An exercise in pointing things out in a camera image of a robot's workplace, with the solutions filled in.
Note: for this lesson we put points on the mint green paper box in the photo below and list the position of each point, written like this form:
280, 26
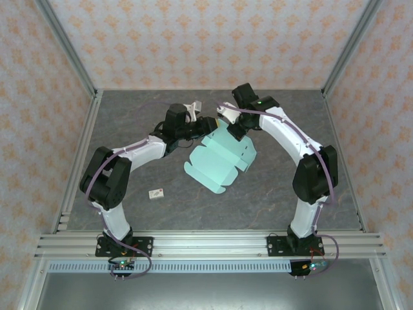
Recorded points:
216, 161

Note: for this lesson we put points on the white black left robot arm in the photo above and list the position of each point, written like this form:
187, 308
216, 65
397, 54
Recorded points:
111, 223

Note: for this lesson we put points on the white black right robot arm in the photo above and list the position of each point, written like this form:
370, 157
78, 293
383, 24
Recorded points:
303, 223

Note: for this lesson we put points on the small white label card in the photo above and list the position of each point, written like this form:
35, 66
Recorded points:
156, 193

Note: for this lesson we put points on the grey metal sheet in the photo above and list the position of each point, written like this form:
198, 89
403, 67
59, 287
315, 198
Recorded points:
209, 292

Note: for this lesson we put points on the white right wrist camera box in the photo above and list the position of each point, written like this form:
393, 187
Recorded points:
227, 111

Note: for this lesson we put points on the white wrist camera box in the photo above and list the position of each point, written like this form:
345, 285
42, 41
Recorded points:
194, 109
227, 111

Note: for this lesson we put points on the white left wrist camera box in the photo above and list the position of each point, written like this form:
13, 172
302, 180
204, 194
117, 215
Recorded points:
194, 109

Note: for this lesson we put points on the aluminium side rail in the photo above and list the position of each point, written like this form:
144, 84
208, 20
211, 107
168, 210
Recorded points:
346, 161
77, 161

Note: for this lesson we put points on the aluminium mounting rail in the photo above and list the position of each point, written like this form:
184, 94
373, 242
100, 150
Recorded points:
209, 245

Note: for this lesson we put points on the aluminium upright post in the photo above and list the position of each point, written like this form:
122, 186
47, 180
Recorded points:
351, 48
67, 48

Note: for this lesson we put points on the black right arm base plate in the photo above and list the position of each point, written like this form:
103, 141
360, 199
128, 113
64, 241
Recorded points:
276, 246

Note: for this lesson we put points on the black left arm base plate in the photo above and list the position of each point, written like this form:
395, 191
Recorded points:
143, 246

